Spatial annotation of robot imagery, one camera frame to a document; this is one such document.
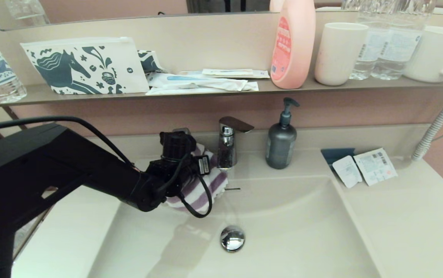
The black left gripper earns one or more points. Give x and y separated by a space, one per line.
200 166

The purple white striped towel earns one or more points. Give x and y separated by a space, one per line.
206 189

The chrome faucet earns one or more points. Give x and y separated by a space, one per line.
227 150

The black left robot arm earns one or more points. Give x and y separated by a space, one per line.
51 166

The beige ceramic sink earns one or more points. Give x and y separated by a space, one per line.
283 227

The long white amenity packet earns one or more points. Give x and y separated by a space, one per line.
206 91

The chrome drain stopper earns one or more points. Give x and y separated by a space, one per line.
232 238

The dark grey soap dispenser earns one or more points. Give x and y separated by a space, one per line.
280 146

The white toothbrush packet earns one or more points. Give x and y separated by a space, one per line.
195 80

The flat pale amenity packet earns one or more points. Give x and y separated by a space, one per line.
229 72

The small blue print pouch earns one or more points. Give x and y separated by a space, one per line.
150 61

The dark blue tray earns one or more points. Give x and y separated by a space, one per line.
333 155

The small white sachet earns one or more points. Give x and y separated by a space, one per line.
347 172

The pink lotion bottle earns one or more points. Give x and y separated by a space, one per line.
293 46

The white horse print pouch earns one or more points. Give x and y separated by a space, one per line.
86 65

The large white barcode sachet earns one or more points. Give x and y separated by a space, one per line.
375 166

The white tumbler cup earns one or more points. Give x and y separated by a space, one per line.
338 54

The plastic wrapped bottle pack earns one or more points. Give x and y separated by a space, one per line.
24 231

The clear plastic water bottle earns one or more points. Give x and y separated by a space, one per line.
367 50
398 50

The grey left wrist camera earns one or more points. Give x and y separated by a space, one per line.
182 130

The wall mirror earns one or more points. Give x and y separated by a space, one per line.
109 8

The beige wall shelf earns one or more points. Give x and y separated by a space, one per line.
32 95

